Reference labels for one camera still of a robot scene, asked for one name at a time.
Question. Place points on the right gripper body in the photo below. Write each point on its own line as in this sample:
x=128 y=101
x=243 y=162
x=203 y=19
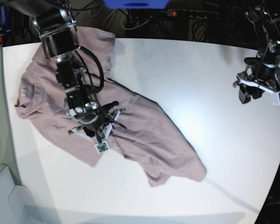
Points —
x=99 y=124

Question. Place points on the mauve pink t-shirt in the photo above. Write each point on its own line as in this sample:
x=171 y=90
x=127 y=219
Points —
x=144 y=133

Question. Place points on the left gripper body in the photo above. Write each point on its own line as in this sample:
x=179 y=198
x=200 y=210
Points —
x=263 y=76

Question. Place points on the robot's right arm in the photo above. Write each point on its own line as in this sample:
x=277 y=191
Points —
x=55 y=24

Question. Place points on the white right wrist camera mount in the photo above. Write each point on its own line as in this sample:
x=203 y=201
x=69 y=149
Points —
x=100 y=145

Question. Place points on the black power strip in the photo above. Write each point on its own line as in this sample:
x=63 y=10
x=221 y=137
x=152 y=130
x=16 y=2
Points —
x=193 y=14

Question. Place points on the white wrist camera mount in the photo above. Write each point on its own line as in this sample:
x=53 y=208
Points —
x=100 y=145
x=274 y=94

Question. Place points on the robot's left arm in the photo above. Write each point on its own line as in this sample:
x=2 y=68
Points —
x=265 y=17

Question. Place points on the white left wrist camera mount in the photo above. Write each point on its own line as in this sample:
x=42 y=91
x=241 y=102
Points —
x=274 y=94

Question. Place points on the blue box overhead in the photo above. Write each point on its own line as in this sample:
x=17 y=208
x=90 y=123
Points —
x=136 y=4

